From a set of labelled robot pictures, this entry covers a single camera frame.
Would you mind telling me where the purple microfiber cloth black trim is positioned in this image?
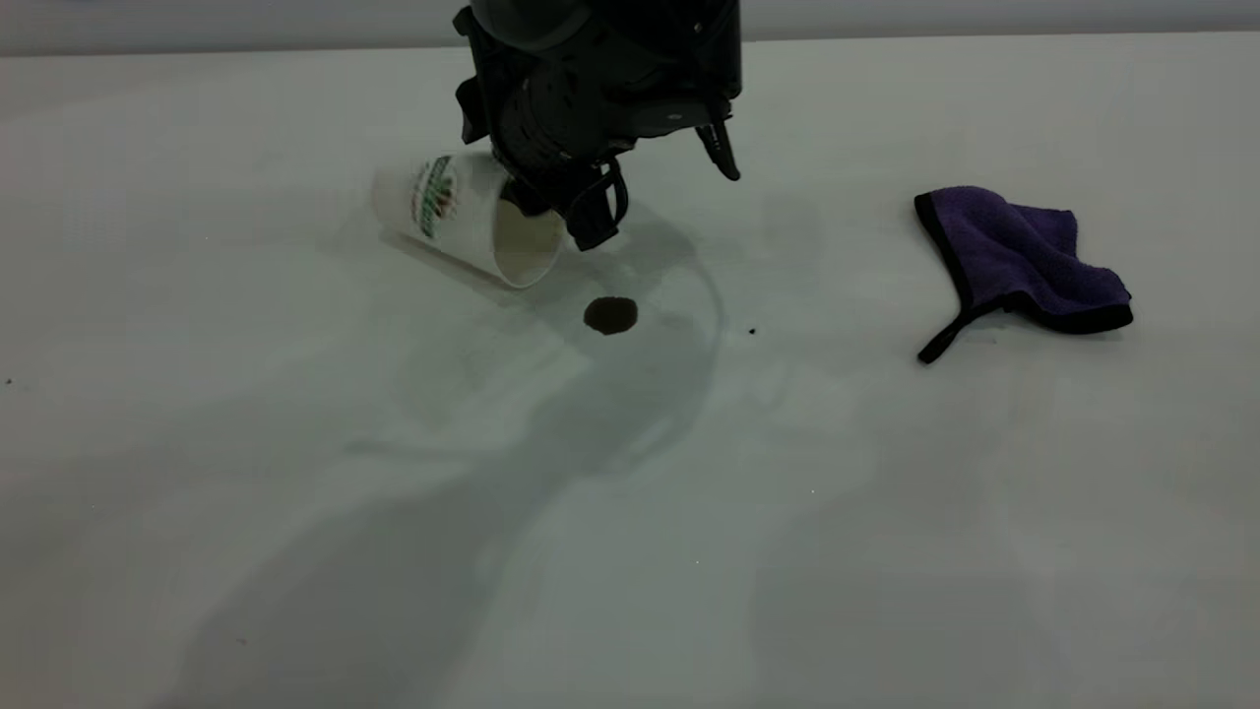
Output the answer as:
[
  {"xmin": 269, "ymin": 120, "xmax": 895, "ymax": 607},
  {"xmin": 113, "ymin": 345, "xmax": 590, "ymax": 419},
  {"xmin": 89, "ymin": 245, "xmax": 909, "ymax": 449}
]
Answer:
[{"xmin": 913, "ymin": 186, "xmax": 1135, "ymax": 366}]

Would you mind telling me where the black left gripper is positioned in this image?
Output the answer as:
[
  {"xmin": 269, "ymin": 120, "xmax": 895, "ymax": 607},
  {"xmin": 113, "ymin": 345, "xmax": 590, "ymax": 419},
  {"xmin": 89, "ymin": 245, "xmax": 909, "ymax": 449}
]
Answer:
[{"xmin": 453, "ymin": 8, "xmax": 651, "ymax": 253}]

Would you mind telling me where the white paper coffee cup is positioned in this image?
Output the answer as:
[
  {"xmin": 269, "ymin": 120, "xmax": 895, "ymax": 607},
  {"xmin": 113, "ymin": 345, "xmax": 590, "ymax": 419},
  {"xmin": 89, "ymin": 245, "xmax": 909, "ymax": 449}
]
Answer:
[{"xmin": 372, "ymin": 151, "xmax": 569, "ymax": 290}]

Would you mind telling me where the dark coffee spill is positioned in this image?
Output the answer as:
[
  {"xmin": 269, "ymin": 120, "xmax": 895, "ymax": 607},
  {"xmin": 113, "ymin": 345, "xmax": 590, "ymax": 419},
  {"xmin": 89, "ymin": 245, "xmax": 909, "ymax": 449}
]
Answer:
[{"xmin": 584, "ymin": 296, "xmax": 640, "ymax": 337}]

